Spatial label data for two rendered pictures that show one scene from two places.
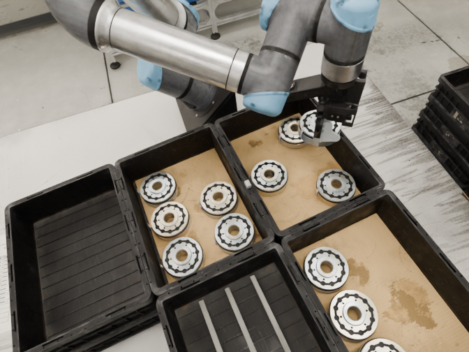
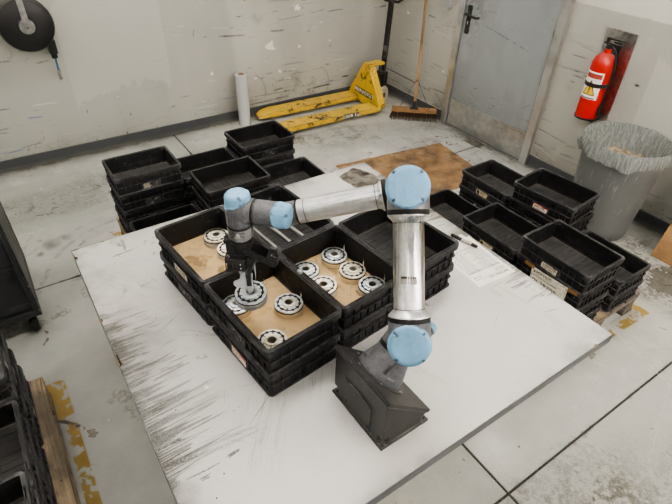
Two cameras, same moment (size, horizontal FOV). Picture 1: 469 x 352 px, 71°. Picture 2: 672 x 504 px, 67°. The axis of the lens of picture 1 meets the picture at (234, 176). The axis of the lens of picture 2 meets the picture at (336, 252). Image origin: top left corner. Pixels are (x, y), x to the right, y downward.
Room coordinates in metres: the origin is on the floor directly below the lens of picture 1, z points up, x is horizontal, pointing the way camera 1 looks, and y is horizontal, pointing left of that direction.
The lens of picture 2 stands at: (1.70, -0.51, 2.10)
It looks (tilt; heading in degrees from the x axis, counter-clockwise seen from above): 38 degrees down; 154
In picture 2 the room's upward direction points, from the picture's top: 2 degrees clockwise
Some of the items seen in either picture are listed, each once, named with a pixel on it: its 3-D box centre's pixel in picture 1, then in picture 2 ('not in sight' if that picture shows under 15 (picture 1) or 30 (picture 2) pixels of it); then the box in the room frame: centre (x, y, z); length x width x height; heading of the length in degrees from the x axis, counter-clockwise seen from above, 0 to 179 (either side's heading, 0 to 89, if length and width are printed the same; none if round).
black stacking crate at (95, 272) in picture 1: (83, 255); (395, 245); (0.33, 0.42, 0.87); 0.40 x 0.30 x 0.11; 15
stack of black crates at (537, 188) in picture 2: not in sight; (545, 219); (-0.09, 1.78, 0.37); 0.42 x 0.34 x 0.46; 9
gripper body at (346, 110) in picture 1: (338, 94); (240, 252); (0.47, -0.25, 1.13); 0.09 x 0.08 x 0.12; 64
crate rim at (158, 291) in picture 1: (188, 198); (339, 264); (0.41, 0.13, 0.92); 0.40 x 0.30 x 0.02; 15
